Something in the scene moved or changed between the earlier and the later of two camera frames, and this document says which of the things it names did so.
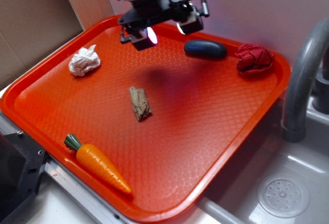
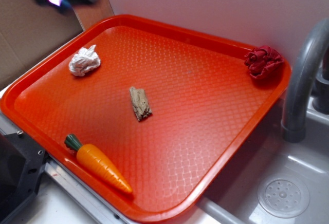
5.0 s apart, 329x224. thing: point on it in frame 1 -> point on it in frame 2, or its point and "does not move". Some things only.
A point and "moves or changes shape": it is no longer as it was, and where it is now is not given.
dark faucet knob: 321,100 does not move
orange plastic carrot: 92,158 does not move
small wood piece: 141,106 does not move
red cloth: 253,59 moves or changes shape
